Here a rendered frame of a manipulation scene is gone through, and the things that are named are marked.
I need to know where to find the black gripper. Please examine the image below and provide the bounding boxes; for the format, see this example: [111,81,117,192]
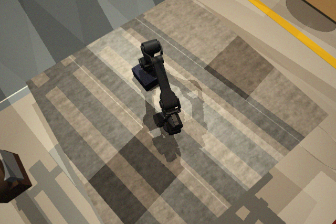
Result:
[166,123,181,135]

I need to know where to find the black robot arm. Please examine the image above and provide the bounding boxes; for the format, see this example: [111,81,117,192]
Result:
[138,39,183,131]

